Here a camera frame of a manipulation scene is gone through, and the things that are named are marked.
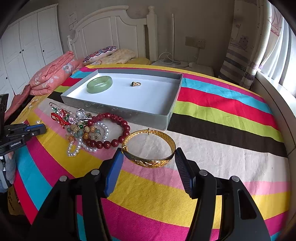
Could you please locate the large safety pin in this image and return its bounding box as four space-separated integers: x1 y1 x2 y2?
49 102 63 112

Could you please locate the embroidered patterned pillow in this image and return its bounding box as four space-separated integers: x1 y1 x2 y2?
83 46 118 66

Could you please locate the white pearl necklace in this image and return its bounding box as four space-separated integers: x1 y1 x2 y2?
66 122 110 158

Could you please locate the grey gloved left hand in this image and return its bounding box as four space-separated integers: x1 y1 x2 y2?
0 152 16 193

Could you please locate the wall socket plate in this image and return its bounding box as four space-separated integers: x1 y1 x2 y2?
185 36 206 49

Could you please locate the multicolour agate bead bracelet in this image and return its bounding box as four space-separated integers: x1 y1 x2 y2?
66 123 102 143

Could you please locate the silver flower brooch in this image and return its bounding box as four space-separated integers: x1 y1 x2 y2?
68 108 92 124

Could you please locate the white charging cable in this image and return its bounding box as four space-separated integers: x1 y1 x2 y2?
158 51 176 64

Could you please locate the green jade bangle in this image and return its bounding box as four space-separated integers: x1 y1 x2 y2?
86 76 113 94

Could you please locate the grey shallow cardboard box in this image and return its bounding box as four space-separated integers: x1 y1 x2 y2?
61 68 183 131

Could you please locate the striped curtain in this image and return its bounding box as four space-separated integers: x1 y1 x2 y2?
219 0 272 89

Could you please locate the beige pillow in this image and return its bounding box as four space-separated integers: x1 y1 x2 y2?
98 49 136 65

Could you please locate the dark red bead bracelet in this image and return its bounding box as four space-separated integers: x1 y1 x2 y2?
83 112 131 150

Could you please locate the white wardrobe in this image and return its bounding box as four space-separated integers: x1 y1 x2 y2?
1 4 63 108

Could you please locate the gold bangle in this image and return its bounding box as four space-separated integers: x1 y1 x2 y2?
121 128 176 168

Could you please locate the white wooden headboard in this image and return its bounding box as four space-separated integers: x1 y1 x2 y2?
67 6 159 62

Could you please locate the folded pink floral quilt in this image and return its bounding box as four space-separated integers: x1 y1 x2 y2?
4 51 83 120

